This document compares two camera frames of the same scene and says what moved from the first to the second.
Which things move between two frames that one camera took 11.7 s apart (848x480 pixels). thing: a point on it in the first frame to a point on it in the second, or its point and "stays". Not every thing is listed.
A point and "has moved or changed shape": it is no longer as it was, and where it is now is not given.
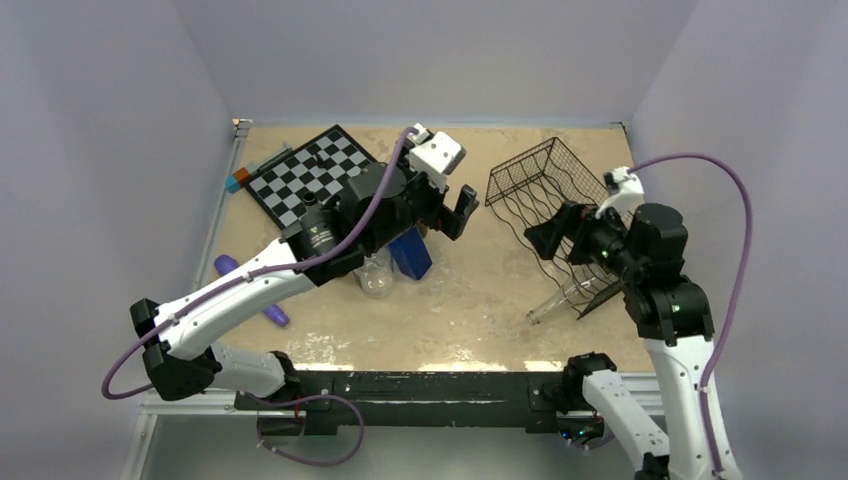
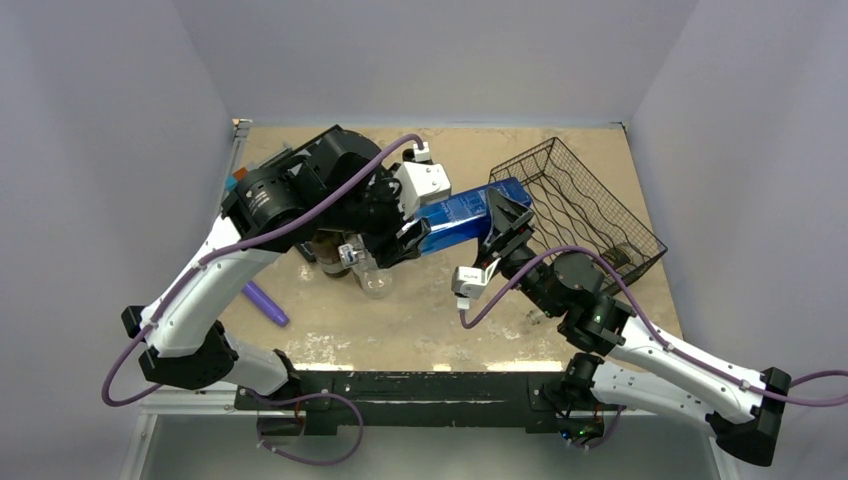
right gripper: [547, 235] to [507, 234]
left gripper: [451, 220] to [388, 248]
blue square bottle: [411, 253] has moved or changed shape
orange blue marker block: [239, 178] stays
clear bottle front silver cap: [375, 278] stays
